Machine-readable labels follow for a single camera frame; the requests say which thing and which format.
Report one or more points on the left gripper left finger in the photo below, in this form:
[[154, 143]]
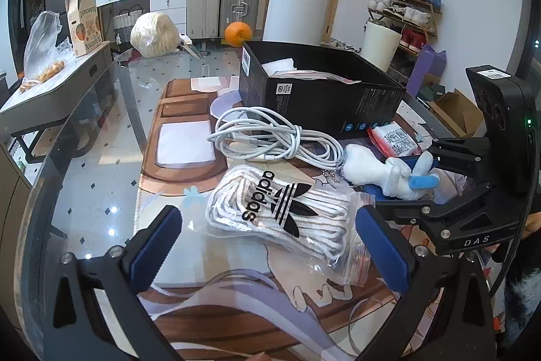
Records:
[[74, 327]]

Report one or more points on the wooden shoe rack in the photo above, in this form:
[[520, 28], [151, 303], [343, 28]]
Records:
[[414, 20]]

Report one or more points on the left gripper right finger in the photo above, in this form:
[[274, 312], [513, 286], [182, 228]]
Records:
[[444, 310]]

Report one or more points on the open cardboard box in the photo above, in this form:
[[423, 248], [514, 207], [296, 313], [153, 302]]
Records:
[[461, 116]]

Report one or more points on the silver suitcase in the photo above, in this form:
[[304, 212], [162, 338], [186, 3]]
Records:
[[239, 5]]

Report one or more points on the red white tissue pack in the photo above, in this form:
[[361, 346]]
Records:
[[392, 141]]

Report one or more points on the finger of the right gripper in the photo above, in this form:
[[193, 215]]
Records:
[[467, 156], [474, 212]]

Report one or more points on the orange fruit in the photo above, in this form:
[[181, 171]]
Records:
[[237, 33]]

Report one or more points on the white handled knife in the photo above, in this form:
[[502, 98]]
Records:
[[186, 44]]

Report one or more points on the bagged white adidas laces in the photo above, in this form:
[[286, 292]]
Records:
[[312, 220]]

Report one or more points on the white blue plush toy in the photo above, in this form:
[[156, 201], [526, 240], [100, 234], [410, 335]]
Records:
[[395, 177]]

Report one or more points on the purple paper bag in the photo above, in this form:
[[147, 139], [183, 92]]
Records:
[[429, 65]]

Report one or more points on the anime printed desk mat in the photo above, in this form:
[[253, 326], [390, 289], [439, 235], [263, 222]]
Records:
[[227, 296]]

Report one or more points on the small white trash bin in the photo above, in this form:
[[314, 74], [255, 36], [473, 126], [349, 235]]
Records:
[[379, 45]]

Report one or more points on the grey side table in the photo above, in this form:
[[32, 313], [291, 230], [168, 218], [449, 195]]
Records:
[[26, 115]]

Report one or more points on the wicker basket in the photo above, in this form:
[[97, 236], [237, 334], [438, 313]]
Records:
[[123, 24]]

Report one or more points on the plastic bag with snacks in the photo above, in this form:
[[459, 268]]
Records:
[[44, 58]]

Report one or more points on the white suitcase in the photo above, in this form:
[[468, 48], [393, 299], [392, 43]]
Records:
[[203, 19]]

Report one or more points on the bagged white noodle bundle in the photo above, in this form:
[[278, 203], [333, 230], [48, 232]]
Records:
[[154, 35]]

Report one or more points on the white cylindrical appliance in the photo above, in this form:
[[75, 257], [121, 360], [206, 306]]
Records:
[[295, 21]]

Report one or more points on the black cardboard box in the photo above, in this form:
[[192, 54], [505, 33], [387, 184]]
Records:
[[325, 89]]

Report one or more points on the orange fruit carton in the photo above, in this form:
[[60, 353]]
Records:
[[84, 26]]

